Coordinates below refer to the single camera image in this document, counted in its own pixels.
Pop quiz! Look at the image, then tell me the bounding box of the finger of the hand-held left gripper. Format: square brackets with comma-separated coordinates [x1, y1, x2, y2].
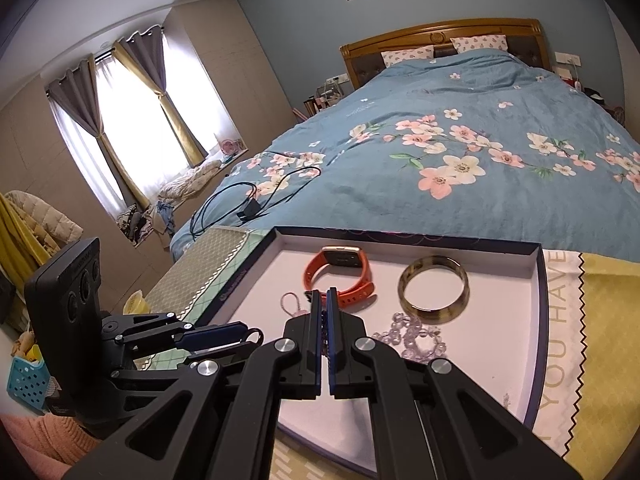
[107, 341, 257, 385]
[102, 312, 251, 356]

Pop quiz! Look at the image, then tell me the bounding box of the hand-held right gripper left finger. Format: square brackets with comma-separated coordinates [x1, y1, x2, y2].
[62, 289, 328, 480]

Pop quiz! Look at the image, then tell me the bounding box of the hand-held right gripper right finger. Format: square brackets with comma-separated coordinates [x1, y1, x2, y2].
[327, 287, 583, 480]

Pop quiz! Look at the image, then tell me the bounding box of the pink cord hair tie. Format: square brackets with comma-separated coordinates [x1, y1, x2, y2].
[280, 291, 315, 318]

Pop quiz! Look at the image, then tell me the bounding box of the clear crystal bead bracelet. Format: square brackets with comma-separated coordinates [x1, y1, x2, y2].
[372, 312, 448, 361]

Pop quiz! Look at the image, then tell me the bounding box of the orange smartwatch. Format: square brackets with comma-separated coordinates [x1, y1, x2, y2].
[303, 246, 376, 307]

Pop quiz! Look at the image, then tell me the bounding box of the amber bangle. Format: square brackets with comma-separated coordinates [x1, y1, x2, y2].
[398, 256, 471, 322]

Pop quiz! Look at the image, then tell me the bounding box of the dark blue jewelry box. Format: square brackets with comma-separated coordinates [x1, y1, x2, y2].
[200, 226, 551, 478]

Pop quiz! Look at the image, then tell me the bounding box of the person's left forearm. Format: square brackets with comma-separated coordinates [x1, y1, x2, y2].
[0, 412, 101, 476]

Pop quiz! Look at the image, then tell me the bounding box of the yellow cloth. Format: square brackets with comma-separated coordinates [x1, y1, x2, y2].
[0, 195, 46, 283]

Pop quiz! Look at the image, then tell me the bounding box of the blue plastic basket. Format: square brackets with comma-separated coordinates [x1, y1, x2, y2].
[7, 355, 53, 413]

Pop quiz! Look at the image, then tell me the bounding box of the beige quilted jacket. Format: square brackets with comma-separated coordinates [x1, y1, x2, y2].
[5, 190, 83, 261]

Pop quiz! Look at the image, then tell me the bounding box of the heap of dark clothes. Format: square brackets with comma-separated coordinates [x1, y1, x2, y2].
[117, 202, 176, 248]

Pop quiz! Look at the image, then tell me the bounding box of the crumpled light blanket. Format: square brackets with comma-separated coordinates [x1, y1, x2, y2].
[157, 160, 223, 201]

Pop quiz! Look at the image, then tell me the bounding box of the small pink fan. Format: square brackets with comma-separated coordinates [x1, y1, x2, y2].
[218, 137, 247, 161]

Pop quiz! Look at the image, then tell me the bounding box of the grey and yellow curtain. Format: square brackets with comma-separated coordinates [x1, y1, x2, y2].
[112, 27, 208, 166]
[47, 57, 151, 211]

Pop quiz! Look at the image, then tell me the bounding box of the cluster of cosmetic bottles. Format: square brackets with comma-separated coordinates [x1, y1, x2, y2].
[302, 82, 346, 121]

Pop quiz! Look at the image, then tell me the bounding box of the bed with blue floral duvet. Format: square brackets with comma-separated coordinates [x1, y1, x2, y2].
[170, 49, 640, 266]

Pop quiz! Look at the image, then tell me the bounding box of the patchwork tablecloth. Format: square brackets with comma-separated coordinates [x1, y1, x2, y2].
[125, 227, 640, 480]

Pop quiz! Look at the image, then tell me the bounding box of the patterned white pillow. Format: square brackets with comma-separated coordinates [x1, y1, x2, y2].
[450, 34, 508, 53]
[381, 45, 435, 67]

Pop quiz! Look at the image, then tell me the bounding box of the wooden headboard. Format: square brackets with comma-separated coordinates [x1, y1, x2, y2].
[340, 18, 551, 93]

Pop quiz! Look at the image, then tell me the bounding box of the nightstand with small objects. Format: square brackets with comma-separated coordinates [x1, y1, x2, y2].
[555, 67, 628, 121]

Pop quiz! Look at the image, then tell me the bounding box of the black charging cable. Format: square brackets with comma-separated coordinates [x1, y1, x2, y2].
[190, 165, 323, 236]

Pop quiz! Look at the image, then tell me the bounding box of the beige wall cabinet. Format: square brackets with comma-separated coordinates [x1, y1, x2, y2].
[165, 0, 301, 161]

